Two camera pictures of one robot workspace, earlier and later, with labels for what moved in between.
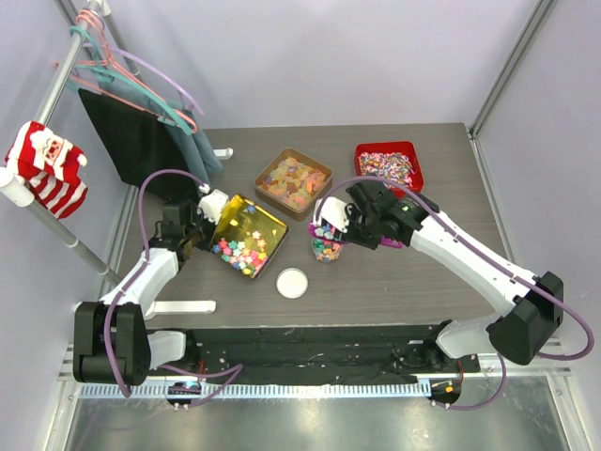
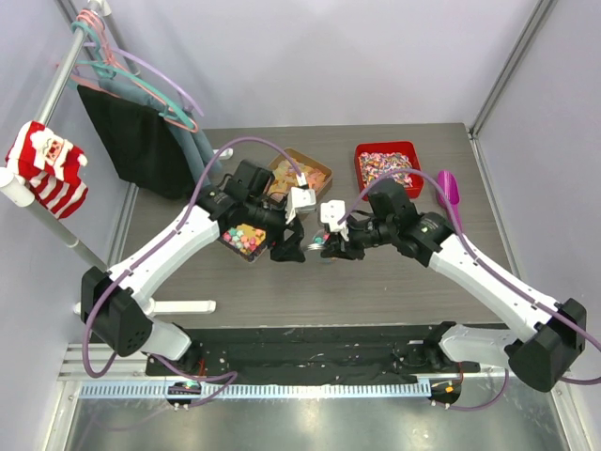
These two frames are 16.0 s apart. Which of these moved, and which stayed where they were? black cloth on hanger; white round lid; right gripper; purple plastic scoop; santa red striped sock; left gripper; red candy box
Moved: purple plastic scoop; left gripper; white round lid; right gripper
Stayed: santa red striped sock; red candy box; black cloth on hanger
